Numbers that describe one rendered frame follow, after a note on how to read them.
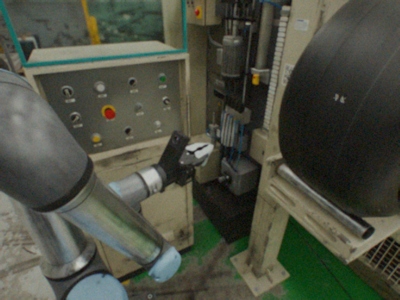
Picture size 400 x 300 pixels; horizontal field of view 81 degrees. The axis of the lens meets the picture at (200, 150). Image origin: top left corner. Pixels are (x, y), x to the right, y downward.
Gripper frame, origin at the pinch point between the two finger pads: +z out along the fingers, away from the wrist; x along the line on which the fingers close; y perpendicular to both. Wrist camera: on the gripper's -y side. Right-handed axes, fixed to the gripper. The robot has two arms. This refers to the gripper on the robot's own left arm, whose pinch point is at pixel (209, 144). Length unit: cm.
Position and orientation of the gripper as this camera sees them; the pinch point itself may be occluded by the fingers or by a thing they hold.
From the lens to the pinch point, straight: 73.5
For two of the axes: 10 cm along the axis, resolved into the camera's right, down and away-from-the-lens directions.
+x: 6.7, 5.1, -5.4
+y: -0.9, 7.8, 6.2
